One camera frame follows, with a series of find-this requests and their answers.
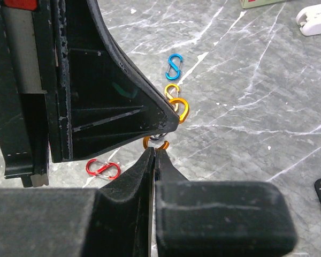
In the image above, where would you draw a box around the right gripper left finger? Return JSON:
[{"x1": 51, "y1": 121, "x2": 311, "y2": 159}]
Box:
[{"x1": 0, "y1": 148, "x2": 155, "y2": 256}]

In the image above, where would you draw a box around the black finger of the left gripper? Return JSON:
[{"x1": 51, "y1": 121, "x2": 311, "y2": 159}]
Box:
[{"x1": 51, "y1": 1, "x2": 179, "y2": 163}]

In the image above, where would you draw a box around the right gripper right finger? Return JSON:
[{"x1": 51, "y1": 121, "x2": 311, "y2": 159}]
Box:
[{"x1": 155, "y1": 150, "x2": 297, "y2": 256}]

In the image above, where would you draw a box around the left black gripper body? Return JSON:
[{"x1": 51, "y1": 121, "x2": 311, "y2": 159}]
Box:
[{"x1": 0, "y1": 1, "x2": 57, "y2": 187}]

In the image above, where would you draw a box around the orange s-carabiner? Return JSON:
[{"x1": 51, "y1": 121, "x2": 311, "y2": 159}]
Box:
[
  {"x1": 164, "y1": 84, "x2": 180, "y2": 100},
  {"x1": 142, "y1": 97, "x2": 190, "y2": 149}
]

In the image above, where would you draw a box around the red S-carabiner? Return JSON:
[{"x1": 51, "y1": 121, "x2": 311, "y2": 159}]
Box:
[{"x1": 85, "y1": 159, "x2": 121, "y2": 180}]

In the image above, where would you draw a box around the upper blue S-carabiner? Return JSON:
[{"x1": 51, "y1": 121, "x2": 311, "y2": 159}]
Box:
[{"x1": 165, "y1": 54, "x2": 183, "y2": 81}]

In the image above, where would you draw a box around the red black stamp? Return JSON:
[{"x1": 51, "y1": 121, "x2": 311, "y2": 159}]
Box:
[{"x1": 3, "y1": 0, "x2": 38, "y2": 11}]

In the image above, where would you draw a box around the white green cardboard box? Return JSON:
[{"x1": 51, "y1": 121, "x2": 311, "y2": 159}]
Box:
[{"x1": 239, "y1": 0, "x2": 284, "y2": 9}]

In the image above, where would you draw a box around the white plastic device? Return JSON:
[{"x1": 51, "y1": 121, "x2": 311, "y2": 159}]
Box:
[{"x1": 295, "y1": 4, "x2": 321, "y2": 36}]

